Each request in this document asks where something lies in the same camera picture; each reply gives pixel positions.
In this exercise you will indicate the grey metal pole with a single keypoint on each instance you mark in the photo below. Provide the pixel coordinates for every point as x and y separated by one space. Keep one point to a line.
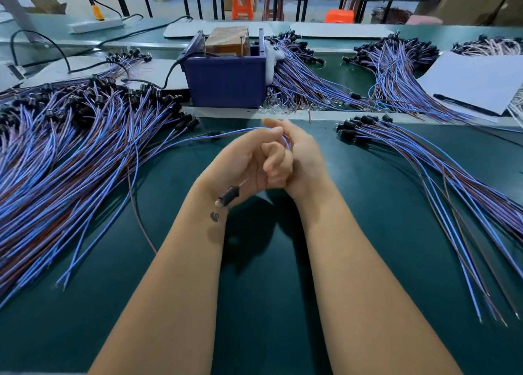
15 3

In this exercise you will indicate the brown cardboard block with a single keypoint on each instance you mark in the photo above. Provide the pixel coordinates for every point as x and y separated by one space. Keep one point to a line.
226 41

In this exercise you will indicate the black pen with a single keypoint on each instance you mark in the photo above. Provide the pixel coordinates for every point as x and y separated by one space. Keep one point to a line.
466 105

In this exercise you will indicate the person's right hand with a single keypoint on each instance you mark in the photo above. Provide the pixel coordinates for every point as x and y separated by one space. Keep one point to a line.
309 166

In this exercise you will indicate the white paper sheet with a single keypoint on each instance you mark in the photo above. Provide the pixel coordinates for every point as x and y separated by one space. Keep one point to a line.
475 82

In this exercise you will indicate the white flat mat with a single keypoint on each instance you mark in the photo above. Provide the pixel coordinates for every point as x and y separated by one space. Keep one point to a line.
341 31
151 73
222 29

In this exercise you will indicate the blue plastic tester box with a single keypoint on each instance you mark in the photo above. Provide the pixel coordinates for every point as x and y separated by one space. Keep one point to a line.
225 81

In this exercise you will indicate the orange plastic stool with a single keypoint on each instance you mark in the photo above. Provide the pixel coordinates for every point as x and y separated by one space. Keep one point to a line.
339 16
243 3

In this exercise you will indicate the open cardboard box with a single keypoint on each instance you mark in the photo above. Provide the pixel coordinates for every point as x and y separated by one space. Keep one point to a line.
47 5

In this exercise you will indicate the person's left hand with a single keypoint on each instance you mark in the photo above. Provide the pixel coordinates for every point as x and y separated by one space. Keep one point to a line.
241 162

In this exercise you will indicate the white power strip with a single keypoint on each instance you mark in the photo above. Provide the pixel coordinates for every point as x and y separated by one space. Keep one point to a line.
96 25

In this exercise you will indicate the person's left forearm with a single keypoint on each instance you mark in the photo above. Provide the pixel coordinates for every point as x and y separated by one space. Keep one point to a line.
159 301

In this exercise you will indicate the person's right forearm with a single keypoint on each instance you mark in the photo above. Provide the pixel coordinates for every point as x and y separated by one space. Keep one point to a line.
376 293

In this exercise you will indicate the white plastic device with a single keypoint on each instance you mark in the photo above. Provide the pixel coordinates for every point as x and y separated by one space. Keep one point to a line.
8 75

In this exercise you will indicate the orange plug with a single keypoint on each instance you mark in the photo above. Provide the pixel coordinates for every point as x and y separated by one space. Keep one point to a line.
97 12

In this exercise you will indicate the pink plastic stool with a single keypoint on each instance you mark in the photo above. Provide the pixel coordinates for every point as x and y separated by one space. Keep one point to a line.
423 20

